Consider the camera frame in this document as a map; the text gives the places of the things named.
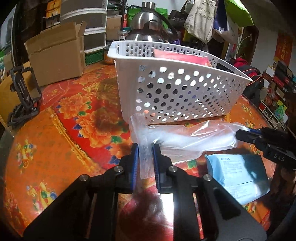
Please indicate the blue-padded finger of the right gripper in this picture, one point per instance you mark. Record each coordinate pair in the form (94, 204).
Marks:
(254, 130)
(247, 136)

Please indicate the white blue hanging bag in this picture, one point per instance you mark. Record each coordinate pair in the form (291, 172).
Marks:
(224, 26)

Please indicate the brown cardboard box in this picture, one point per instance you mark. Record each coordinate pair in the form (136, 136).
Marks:
(57, 54)

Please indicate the bright green hanging bag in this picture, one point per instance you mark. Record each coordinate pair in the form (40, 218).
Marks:
(238, 13)

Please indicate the white perforated plastic basket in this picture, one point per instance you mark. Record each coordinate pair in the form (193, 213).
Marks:
(167, 90)

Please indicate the red floral tablecloth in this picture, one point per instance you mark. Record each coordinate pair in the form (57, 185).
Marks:
(80, 130)

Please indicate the green shopping bag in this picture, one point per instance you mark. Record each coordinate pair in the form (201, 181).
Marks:
(132, 10)

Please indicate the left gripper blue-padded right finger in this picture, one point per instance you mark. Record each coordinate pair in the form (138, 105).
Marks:
(203, 209)

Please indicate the stainless steel kettle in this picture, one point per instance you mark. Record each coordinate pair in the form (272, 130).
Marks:
(152, 27)

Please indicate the beige canvas tote bag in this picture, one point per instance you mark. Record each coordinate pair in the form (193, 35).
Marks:
(199, 23)

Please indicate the red black striped jacket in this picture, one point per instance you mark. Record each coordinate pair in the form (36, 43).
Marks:
(253, 89)

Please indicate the black phone stand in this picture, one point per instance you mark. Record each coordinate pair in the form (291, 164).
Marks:
(29, 106)

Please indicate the clear plastic zip bag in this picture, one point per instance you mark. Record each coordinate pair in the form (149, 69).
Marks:
(179, 142)

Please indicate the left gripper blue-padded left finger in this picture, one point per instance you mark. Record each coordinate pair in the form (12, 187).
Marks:
(87, 208)

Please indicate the white cubby shelf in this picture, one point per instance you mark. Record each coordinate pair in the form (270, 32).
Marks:
(278, 96)

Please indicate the light blue mask packet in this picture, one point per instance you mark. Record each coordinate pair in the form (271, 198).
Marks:
(243, 176)

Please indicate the pink white packet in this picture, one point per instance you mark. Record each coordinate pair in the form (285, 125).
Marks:
(182, 57)

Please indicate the red wall banner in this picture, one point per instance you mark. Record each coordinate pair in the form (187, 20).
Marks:
(283, 49)

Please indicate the yellow wooden chair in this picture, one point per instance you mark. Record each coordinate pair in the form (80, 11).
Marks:
(10, 99)

